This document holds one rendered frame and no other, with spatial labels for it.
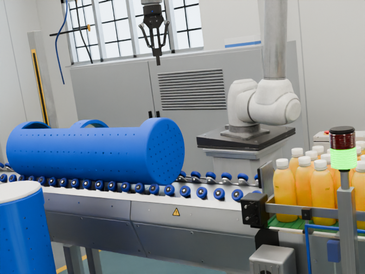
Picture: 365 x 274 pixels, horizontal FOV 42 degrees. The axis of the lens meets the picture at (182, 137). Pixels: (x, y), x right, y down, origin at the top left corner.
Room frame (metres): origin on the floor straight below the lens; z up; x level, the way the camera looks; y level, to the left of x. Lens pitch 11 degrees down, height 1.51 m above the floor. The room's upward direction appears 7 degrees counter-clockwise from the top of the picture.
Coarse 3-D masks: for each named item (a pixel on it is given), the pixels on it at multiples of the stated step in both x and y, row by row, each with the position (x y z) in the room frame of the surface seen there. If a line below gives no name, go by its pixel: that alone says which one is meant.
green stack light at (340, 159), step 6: (330, 150) 1.17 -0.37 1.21; (336, 150) 1.15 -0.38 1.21; (342, 150) 1.15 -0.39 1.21; (348, 150) 1.14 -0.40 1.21; (354, 150) 1.15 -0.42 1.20; (330, 156) 1.18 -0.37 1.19; (336, 156) 1.15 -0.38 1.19; (342, 156) 1.14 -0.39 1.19; (348, 156) 1.14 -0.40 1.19; (354, 156) 1.15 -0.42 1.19; (336, 162) 1.15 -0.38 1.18; (342, 162) 1.14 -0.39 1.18; (348, 162) 1.14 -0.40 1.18; (354, 162) 1.15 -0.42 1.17; (336, 168) 1.15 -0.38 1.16; (342, 168) 1.14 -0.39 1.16; (348, 168) 1.14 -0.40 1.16
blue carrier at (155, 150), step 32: (32, 128) 2.44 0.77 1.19; (64, 128) 2.15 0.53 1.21; (96, 128) 2.03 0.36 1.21; (128, 128) 1.93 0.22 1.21; (160, 128) 1.92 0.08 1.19; (32, 160) 2.19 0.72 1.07; (64, 160) 2.07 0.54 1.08; (96, 160) 1.96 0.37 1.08; (128, 160) 1.86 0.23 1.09; (160, 160) 1.88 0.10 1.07
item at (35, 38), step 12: (36, 36) 2.77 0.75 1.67; (36, 48) 2.76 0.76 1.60; (36, 60) 2.76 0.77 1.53; (36, 72) 2.77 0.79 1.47; (48, 72) 2.80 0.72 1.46; (36, 84) 2.78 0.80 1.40; (48, 84) 2.79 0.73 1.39; (48, 96) 2.77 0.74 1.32; (48, 108) 2.76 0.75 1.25; (48, 120) 2.76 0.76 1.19
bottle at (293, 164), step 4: (292, 156) 1.63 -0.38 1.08; (296, 156) 1.61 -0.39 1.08; (300, 156) 1.61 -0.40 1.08; (292, 160) 1.62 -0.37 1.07; (296, 160) 1.61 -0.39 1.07; (292, 164) 1.61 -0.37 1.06; (296, 164) 1.60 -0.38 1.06; (292, 168) 1.61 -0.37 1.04; (296, 168) 1.60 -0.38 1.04; (292, 172) 1.61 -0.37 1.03; (296, 196) 1.61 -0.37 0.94
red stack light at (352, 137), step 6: (354, 132) 1.15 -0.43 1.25; (330, 138) 1.17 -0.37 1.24; (336, 138) 1.15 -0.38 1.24; (342, 138) 1.14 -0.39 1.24; (348, 138) 1.14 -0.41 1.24; (354, 138) 1.15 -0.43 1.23; (330, 144) 1.17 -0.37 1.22; (336, 144) 1.15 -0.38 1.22; (342, 144) 1.14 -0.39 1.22; (348, 144) 1.14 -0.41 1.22; (354, 144) 1.15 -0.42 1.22
